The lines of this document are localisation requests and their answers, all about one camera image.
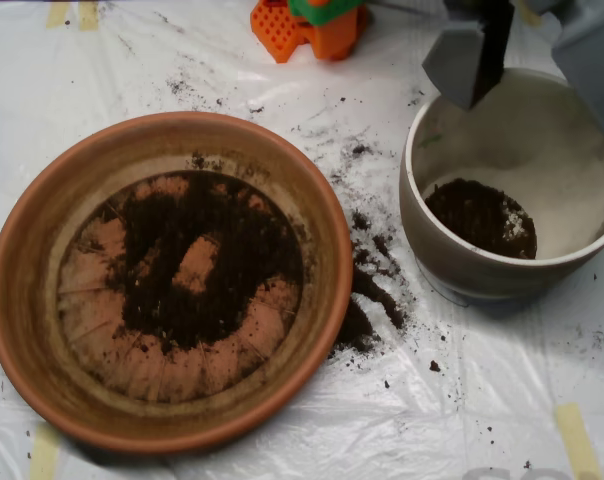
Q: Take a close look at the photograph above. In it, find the dark soil heap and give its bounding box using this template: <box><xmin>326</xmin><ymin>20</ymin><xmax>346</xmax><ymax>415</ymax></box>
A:
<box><xmin>424</xmin><ymin>177</ymin><xmax>539</xmax><ymax>261</ymax></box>

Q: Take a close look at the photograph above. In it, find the spilled dark soil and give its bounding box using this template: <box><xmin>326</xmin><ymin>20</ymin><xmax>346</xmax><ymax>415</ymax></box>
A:
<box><xmin>326</xmin><ymin>209</ymin><xmax>413</xmax><ymax>366</ymax></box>

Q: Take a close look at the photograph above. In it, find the dark soil pile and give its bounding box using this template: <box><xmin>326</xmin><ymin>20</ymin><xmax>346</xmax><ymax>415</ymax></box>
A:
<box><xmin>104</xmin><ymin>174</ymin><xmax>306</xmax><ymax>354</ymax></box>

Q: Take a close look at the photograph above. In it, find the beige masking tape strip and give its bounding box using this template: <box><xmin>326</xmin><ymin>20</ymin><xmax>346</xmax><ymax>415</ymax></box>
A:
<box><xmin>29</xmin><ymin>423</ymin><xmax>62</xmax><ymax>480</ymax></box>
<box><xmin>46</xmin><ymin>0</ymin><xmax>72</xmax><ymax>29</ymax></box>
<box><xmin>520</xmin><ymin>0</ymin><xmax>543</xmax><ymax>27</ymax></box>
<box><xmin>78</xmin><ymin>0</ymin><xmax>101</xmax><ymax>32</ymax></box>
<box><xmin>554</xmin><ymin>402</ymin><xmax>604</xmax><ymax>480</ymax></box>

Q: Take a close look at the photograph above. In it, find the white plant pot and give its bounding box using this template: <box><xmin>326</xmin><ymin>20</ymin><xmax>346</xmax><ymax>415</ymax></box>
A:
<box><xmin>399</xmin><ymin>67</ymin><xmax>604</xmax><ymax>301</ymax></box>

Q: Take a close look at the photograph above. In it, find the clear plastic sheet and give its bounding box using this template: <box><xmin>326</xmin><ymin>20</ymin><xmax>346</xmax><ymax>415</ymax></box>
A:
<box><xmin>0</xmin><ymin>0</ymin><xmax>604</xmax><ymax>480</ymax></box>

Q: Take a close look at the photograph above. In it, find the terracotta plant saucer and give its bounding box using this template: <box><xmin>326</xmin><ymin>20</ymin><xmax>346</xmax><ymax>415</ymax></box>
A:
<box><xmin>0</xmin><ymin>111</ymin><xmax>355</xmax><ymax>456</ymax></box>

